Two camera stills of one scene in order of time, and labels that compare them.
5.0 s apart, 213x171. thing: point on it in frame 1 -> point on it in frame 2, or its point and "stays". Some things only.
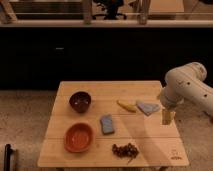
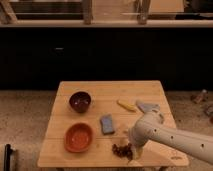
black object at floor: [7, 157] stays
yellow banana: [132, 108] stays
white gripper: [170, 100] -> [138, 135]
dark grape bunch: [125, 151] stays
